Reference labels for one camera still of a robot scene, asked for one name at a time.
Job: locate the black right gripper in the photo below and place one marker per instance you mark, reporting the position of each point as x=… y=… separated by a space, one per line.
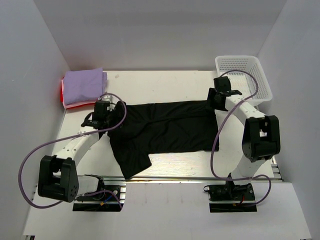
x=212 y=93

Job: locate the black t-shirt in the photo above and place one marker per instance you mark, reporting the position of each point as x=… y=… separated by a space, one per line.
x=160 y=128

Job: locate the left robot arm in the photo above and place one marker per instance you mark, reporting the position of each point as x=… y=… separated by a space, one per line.
x=58 y=178

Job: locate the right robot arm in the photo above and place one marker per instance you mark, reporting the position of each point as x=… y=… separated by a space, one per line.
x=261 y=134

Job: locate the white plastic basket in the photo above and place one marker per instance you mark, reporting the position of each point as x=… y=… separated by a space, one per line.
x=247 y=76

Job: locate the folded lavender t-shirt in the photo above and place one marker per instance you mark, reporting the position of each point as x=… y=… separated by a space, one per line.
x=83 y=85

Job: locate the folded pink t-shirt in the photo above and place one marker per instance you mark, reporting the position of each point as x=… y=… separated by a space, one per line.
x=78 y=104

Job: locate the folded red t-shirt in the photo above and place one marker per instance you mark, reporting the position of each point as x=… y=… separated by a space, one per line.
x=61 y=90

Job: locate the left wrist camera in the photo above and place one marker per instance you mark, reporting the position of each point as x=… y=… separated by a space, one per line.
x=107 y=98

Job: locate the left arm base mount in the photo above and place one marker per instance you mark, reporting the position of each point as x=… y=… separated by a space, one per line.
x=109 y=196

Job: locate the aluminium table rail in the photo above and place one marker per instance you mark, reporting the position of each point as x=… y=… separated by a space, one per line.
x=154 y=178

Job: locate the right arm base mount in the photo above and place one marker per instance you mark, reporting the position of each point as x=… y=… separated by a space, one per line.
x=230 y=198

